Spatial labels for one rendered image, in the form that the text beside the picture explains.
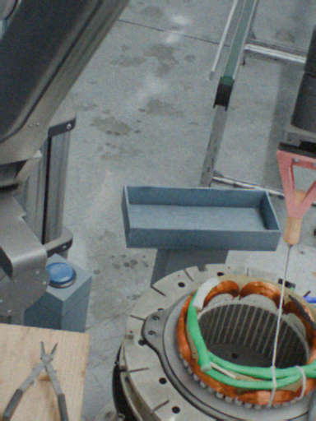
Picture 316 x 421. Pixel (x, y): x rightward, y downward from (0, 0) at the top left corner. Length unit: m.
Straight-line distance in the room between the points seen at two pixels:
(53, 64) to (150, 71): 3.19
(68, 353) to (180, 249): 0.32
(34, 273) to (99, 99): 2.82
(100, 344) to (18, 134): 0.81
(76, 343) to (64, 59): 0.53
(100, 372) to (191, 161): 1.93
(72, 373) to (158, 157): 2.24
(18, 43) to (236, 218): 0.80
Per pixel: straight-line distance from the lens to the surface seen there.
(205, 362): 0.89
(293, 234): 0.85
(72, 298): 1.11
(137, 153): 3.15
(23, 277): 0.66
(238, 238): 1.22
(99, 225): 2.77
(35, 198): 1.25
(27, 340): 1.00
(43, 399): 0.95
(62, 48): 0.53
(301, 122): 0.81
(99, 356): 1.36
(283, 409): 0.95
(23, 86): 0.56
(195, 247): 1.22
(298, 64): 2.58
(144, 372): 0.94
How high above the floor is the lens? 1.84
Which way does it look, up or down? 40 degrees down
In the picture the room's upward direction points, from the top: 11 degrees clockwise
